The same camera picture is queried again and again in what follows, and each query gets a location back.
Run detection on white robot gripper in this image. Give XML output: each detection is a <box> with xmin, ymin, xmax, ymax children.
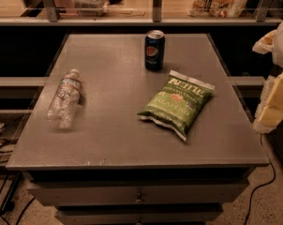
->
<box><xmin>252</xmin><ymin>21</ymin><xmax>283</xmax><ymax>134</ymax></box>

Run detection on green jalapeno chip bag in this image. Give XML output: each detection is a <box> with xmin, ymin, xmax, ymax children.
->
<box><xmin>138</xmin><ymin>70</ymin><xmax>215</xmax><ymax>141</ymax></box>

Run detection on snack bag on shelf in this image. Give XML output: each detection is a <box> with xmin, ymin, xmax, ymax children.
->
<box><xmin>187</xmin><ymin>0</ymin><xmax>247</xmax><ymax>18</ymax></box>

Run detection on metal shelf rack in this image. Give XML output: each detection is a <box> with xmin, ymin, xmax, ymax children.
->
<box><xmin>0</xmin><ymin>0</ymin><xmax>283</xmax><ymax>26</ymax></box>

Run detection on blue Pepsi can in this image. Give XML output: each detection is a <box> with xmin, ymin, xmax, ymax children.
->
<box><xmin>144</xmin><ymin>30</ymin><xmax>165</xmax><ymax>71</ymax></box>

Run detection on grey drawer cabinet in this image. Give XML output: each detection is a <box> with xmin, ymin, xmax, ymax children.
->
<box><xmin>7</xmin><ymin>34</ymin><xmax>268</xmax><ymax>225</ymax></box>

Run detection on clear plastic container on shelf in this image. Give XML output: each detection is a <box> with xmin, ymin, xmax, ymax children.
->
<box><xmin>72</xmin><ymin>0</ymin><xmax>108</xmax><ymax>17</ymax></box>

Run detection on clear plastic water bottle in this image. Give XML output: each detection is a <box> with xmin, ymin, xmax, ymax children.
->
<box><xmin>47</xmin><ymin>69</ymin><xmax>82</xmax><ymax>130</ymax></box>

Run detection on black cable on right floor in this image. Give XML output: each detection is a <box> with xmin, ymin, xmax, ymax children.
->
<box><xmin>243</xmin><ymin>134</ymin><xmax>277</xmax><ymax>225</ymax></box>

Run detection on black cables on left floor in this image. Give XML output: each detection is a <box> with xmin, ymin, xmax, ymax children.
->
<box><xmin>0</xmin><ymin>122</ymin><xmax>37</xmax><ymax>225</ymax></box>

